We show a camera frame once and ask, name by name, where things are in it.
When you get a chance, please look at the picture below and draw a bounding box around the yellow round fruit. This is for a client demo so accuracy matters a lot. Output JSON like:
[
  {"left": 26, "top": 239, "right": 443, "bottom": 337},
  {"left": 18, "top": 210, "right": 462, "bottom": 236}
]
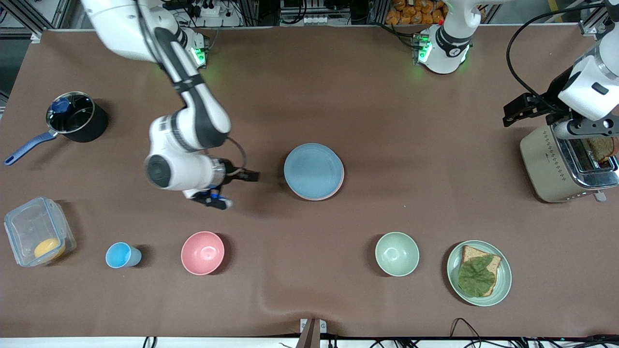
[{"left": 34, "top": 238, "right": 66, "bottom": 261}]

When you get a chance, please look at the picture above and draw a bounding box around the bag of orange buns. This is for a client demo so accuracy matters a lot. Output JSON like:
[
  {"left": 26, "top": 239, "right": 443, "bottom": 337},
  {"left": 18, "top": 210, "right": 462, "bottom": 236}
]
[{"left": 385, "top": 0, "right": 448, "bottom": 26}]

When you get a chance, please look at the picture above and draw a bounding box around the pink plate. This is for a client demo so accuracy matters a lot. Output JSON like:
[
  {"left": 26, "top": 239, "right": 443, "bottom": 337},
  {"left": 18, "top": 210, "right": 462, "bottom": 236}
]
[{"left": 290, "top": 164, "right": 345, "bottom": 202}]

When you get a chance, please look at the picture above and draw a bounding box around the blue plate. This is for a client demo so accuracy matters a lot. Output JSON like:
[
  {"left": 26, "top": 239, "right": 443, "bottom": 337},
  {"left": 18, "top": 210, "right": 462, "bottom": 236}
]
[{"left": 284, "top": 143, "right": 344, "bottom": 199}]

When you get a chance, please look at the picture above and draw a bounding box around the green lettuce leaf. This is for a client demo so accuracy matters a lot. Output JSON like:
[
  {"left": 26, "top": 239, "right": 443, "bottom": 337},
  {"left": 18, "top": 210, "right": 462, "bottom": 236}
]
[{"left": 457, "top": 255, "right": 499, "bottom": 297}]

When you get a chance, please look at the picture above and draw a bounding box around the silver beige toaster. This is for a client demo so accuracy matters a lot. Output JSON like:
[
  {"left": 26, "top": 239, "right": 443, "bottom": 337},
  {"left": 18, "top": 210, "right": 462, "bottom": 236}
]
[{"left": 520, "top": 123, "right": 619, "bottom": 203}]

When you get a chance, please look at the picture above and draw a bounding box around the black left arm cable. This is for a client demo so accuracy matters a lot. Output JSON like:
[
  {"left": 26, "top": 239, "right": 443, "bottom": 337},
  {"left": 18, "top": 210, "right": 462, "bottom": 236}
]
[{"left": 506, "top": 2, "right": 611, "bottom": 114}]

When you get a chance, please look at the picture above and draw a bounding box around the pink bowl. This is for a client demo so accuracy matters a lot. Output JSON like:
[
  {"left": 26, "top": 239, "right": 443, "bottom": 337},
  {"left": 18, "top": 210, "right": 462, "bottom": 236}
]
[{"left": 181, "top": 231, "right": 225, "bottom": 276}]

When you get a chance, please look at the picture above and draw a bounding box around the green plate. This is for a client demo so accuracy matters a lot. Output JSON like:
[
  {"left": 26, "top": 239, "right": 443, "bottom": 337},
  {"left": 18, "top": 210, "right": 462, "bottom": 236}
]
[{"left": 446, "top": 240, "right": 512, "bottom": 307}]

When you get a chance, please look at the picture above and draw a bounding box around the black pot blue handle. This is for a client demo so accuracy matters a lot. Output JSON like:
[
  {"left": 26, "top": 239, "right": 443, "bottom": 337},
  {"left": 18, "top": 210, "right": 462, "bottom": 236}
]
[{"left": 4, "top": 91, "right": 109, "bottom": 166}]

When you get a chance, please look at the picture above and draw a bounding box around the brown bread slice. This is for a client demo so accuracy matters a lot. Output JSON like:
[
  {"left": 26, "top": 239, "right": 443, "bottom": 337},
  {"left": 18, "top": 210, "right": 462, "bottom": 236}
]
[{"left": 459, "top": 245, "right": 502, "bottom": 297}]

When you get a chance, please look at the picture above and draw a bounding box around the brown table cloth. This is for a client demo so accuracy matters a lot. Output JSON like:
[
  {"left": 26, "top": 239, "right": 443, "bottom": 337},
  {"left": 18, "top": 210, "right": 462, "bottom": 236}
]
[{"left": 0, "top": 24, "right": 619, "bottom": 339}]

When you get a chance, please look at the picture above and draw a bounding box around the clear plastic container blue seal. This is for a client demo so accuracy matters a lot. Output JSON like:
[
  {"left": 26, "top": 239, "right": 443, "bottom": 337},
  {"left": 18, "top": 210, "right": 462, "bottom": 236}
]
[{"left": 4, "top": 196, "right": 77, "bottom": 267}]

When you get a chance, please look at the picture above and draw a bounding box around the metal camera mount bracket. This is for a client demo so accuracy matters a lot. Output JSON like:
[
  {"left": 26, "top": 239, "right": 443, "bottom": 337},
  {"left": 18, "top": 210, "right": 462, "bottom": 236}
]
[{"left": 296, "top": 318, "right": 327, "bottom": 348}]

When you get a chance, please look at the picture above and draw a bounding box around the dark toasted bread slice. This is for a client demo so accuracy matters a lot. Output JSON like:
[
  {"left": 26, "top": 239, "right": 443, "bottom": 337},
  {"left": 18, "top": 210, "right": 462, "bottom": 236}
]
[{"left": 588, "top": 137, "right": 619, "bottom": 163}]

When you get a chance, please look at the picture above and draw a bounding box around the blue cup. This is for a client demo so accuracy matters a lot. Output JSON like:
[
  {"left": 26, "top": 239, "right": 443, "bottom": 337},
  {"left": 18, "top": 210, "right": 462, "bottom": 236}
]
[{"left": 105, "top": 242, "right": 143, "bottom": 269}]

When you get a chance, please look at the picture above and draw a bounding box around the green bowl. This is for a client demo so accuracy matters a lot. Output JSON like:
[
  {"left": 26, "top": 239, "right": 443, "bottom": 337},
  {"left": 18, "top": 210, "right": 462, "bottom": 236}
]
[{"left": 375, "top": 232, "right": 420, "bottom": 277}]

